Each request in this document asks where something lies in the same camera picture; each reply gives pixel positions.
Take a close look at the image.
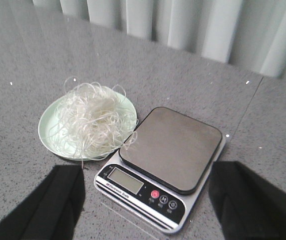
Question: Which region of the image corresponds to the grey pleated curtain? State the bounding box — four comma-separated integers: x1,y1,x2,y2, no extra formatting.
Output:
34,0,286,80

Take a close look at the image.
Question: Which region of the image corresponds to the silver black kitchen scale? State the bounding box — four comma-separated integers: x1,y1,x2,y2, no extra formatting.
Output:
94,107,225,234

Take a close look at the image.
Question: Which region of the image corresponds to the white vermicelli noodle bundle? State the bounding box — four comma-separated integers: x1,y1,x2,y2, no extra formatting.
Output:
44,75,139,169

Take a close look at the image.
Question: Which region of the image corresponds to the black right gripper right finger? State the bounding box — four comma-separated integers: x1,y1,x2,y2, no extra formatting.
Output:
209,161,286,240

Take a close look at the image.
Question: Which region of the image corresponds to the light green round plate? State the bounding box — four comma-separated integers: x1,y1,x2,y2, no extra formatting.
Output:
38,90,138,161

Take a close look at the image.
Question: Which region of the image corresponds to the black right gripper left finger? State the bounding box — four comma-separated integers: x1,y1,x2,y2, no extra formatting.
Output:
0,165,86,240

